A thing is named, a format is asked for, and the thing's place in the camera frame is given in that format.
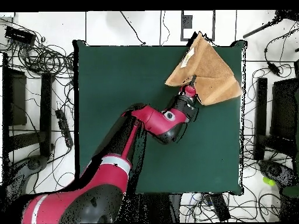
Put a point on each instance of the black network switch box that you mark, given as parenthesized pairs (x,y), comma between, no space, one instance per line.
(19,35)

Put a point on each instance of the small bright green object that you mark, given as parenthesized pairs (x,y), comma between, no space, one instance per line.
(268,181)

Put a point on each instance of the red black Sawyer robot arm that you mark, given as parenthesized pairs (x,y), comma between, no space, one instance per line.
(112,172)

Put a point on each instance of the grey square floor frame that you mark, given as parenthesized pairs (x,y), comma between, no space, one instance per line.
(186,22)

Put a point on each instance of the black tripod leg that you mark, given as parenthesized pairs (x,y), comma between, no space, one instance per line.
(259,29)

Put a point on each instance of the black power adapter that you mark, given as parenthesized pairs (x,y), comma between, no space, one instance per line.
(273,68)

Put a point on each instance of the black metal stand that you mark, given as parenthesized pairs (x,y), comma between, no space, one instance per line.
(45,105)
(261,105)

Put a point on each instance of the black power strip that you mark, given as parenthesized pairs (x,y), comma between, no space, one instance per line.
(64,128)
(220,207)

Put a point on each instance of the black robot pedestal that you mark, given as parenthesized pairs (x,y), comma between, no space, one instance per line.
(158,207)

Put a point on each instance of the dark green table cloth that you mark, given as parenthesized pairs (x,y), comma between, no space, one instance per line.
(116,81)

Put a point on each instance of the tan terry towel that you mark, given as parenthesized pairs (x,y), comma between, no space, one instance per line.
(210,74)

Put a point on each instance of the dark grey stand base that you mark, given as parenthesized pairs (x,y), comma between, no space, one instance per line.
(35,164)
(273,170)

